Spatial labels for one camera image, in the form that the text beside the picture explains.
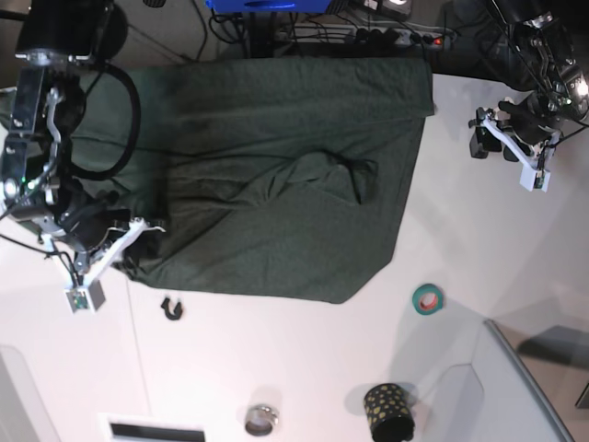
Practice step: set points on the white slotted tray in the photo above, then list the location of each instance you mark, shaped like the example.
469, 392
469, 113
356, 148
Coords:
129, 427

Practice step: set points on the small black clip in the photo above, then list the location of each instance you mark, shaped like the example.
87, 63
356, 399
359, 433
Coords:
172, 311

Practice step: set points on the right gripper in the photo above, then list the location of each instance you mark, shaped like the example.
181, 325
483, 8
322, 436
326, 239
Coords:
87, 220

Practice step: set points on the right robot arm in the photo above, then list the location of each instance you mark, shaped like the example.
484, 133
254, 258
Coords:
39, 181

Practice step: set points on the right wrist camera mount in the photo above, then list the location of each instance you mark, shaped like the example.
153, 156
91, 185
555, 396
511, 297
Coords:
82, 273

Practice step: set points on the blue plastic box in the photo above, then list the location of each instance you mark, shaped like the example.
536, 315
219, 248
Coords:
251, 6

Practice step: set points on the silver tape roll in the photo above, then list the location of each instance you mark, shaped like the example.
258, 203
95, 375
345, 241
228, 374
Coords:
261, 420

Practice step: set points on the round black stand base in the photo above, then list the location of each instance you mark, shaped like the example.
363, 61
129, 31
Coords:
114, 35

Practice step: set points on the black gold-dotted cup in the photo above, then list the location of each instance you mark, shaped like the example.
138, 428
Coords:
388, 413

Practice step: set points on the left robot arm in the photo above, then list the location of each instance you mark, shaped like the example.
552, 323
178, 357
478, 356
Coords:
525, 46

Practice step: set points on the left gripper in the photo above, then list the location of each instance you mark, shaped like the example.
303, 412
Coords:
530, 122

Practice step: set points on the green tape roll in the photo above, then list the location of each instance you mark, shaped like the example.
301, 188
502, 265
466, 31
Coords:
427, 299

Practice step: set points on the white power strip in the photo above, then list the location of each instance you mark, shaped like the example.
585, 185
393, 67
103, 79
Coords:
435, 40

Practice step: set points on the dark green t-shirt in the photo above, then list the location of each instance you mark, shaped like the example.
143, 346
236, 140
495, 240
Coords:
283, 177

